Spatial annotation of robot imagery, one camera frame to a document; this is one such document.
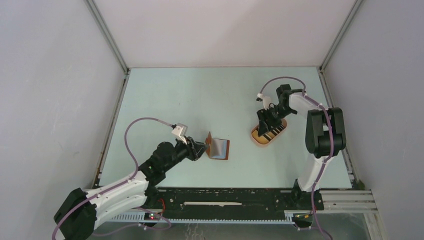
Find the aluminium frame post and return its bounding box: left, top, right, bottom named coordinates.
left=84, top=0, right=130, bottom=75
left=319, top=0, right=365, bottom=72

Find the aluminium frame post right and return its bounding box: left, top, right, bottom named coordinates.
left=319, top=0, right=365, bottom=72

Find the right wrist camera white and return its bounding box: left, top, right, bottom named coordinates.
left=256, top=93, right=272, bottom=110

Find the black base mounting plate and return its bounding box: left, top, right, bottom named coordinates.
left=142, top=187, right=324, bottom=220

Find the grey cable duct rail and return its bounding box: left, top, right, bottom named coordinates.
left=105, top=211, right=295, bottom=225

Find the brown leather card holder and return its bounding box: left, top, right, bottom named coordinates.
left=205, top=131, right=230, bottom=161

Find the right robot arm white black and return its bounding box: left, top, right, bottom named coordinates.
left=252, top=84, right=347, bottom=209

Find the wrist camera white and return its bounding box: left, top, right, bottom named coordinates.
left=171, top=123, right=188, bottom=145
left=256, top=93, right=272, bottom=110

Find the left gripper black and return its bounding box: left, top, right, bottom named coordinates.
left=162, top=135, right=209, bottom=172

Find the pink oval tray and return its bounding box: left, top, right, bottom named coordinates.
left=250, top=118, right=288, bottom=147

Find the aluminium frame post left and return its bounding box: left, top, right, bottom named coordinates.
left=84, top=0, right=130, bottom=75

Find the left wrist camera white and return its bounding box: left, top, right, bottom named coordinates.
left=171, top=123, right=188, bottom=145

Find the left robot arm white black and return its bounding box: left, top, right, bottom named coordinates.
left=51, top=137, right=209, bottom=240

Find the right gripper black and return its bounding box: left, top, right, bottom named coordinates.
left=256, top=104, right=295, bottom=137

